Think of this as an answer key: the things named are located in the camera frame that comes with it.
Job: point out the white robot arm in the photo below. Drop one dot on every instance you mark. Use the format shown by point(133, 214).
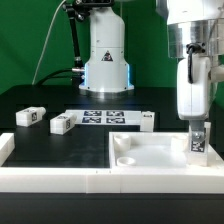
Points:
point(196, 39)

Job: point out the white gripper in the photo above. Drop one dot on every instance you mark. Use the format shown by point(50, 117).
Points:
point(193, 98)

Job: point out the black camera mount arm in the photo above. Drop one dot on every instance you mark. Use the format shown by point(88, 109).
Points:
point(78, 11)

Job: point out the white square tabletop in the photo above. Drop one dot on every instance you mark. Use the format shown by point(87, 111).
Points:
point(151, 150)

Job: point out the white U-shaped fence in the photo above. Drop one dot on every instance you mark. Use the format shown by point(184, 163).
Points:
point(191, 179)

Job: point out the tag marker sheet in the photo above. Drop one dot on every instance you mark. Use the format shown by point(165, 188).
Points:
point(107, 117)

